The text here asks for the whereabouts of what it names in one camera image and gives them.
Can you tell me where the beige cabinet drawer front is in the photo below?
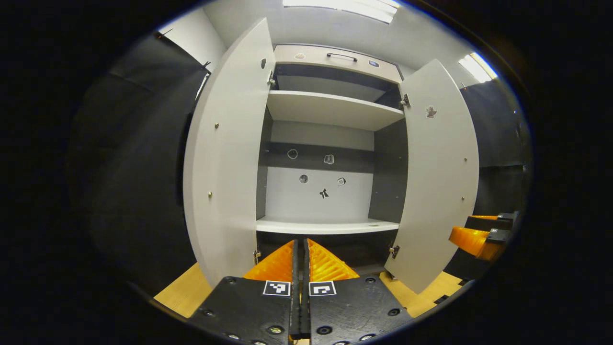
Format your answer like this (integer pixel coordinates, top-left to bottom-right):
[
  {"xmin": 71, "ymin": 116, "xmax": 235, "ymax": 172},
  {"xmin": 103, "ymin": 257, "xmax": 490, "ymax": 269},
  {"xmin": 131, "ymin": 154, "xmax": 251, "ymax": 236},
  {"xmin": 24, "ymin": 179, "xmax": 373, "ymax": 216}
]
[{"xmin": 274, "ymin": 45, "xmax": 404, "ymax": 84}]

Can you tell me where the white cabinet shelf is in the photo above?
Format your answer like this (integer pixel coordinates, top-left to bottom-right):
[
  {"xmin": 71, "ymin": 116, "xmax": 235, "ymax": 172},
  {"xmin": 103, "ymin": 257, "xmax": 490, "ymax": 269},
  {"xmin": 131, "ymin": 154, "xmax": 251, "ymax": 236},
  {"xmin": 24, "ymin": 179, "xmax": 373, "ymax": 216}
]
[
  {"xmin": 266, "ymin": 90, "xmax": 405, "ymax": 132},
  {"xmin": 256, "ymin": 216, "xmax": 400, "ymax": 235}
]

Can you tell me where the small ceiling light panel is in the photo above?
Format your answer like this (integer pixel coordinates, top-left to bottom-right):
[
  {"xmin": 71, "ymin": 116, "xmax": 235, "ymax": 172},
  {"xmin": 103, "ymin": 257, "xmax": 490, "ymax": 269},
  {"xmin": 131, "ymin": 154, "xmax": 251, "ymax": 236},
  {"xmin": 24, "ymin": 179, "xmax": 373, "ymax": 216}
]
[{"xmin": 457, "ymin": 52, "xmax": 499, "ymax": 83}]

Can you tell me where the black backdrop cloth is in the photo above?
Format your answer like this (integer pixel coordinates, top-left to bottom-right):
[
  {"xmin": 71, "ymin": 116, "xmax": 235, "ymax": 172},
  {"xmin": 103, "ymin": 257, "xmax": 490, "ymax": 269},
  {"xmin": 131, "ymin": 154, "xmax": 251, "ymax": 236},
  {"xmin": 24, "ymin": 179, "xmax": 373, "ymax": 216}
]
[{"xmin": 72, "ymin": 31, "xmax": 533, "ymax": 298}]

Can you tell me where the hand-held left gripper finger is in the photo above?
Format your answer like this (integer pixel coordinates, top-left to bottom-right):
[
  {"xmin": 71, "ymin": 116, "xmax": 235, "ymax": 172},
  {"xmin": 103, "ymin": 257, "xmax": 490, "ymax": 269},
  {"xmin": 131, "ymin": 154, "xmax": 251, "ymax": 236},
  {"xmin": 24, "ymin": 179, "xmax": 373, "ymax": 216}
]
[
  {"xmin": 302, "ymin": 238, "xmax": 413, "ymax": 345},
  {"xmin": 189, "ymin": 240, "xmax": 302, "ymax": 345}
]

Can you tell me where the long ceiling light panel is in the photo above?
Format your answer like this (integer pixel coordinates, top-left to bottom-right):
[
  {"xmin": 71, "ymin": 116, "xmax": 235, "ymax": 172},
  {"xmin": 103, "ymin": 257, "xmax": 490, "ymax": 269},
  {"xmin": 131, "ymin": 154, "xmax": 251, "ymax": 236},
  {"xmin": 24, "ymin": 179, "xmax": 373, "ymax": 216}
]
[{"xmin": 283, "ymin": 0, "xmax": 400, "ymax": 23}]

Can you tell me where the beige shoe cabinet door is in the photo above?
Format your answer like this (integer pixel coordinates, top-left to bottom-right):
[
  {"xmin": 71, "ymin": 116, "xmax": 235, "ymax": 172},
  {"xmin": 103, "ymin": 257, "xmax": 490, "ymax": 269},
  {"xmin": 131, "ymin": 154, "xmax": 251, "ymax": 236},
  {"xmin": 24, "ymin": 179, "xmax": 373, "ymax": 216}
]
[
  {"xmin": 182, "ymin": 18, "xmax": 277, "ymax": 288},
  {"xmin": 385, "ymin": 58, "xmax": 480, "ymax": 294}
]

